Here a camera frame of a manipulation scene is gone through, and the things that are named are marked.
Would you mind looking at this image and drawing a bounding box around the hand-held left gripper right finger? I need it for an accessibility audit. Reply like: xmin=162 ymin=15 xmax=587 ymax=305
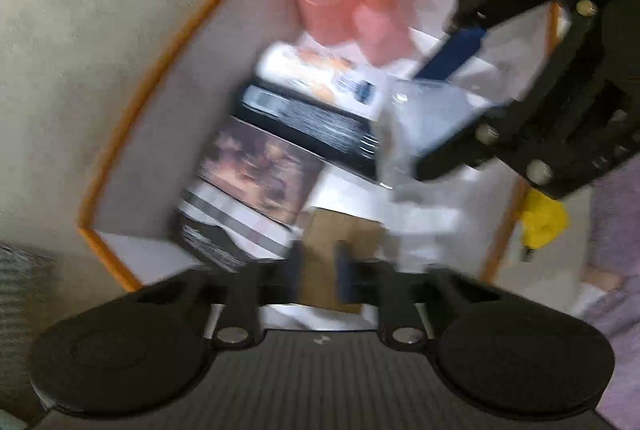
xmin=334 ymin=241 xmax=501 ymax=350

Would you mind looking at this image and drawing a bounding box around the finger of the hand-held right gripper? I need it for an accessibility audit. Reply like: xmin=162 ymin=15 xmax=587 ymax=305
xmin=414 ymin=0 xmax=640 ymax=201
xmin=414 ymin=0 xmax=558 ymax=81

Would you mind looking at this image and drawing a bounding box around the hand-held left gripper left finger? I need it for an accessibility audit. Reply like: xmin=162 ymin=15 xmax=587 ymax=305
xmin=145 ymin=241 xmax=305 ymax=350

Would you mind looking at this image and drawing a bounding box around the small brown cardboard box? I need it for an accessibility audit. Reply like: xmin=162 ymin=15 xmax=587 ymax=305
xmin=301 ymin=207 xmax=388 ymax=313

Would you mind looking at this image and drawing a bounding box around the pink pump bottle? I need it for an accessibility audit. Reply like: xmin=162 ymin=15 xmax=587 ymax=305
xmin=352 ymin=0 xmax=422 ymax=66

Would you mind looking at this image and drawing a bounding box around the white snack packet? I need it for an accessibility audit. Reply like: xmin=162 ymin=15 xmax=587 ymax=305
xmin=254 ymin=40 xmax=383 ymax=123

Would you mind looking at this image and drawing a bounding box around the orange-rimmed white bin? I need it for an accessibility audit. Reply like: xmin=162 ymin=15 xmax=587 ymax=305
xmin=76 ymin=0 xmax=563 ymax=293

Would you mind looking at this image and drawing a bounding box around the striped box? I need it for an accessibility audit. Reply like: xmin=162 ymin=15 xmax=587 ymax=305
xmin=170 ymin=187 xmax=296 ymax=273

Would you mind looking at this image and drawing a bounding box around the yellow cloth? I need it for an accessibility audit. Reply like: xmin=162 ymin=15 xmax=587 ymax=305
xmin=519 ymin=187 xmax=571 ymax=263

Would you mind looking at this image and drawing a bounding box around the dark picture book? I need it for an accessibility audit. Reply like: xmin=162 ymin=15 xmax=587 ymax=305
xmin=197 ymin=116 xmax=327 ymax=227

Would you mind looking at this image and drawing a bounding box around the purple fuzzy blanket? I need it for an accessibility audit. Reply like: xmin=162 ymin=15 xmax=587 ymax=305
xmin=570 ymin=160 xmax=640 ymax=430

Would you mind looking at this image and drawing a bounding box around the black box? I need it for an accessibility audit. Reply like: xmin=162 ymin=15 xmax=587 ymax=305
xmin=234 ymin=81 xmax=382 ymax=183

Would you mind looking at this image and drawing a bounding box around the grey knitted pillow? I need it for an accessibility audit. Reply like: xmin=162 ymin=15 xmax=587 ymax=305
xmin=0 ymin=242 xmax=56 ymax=416

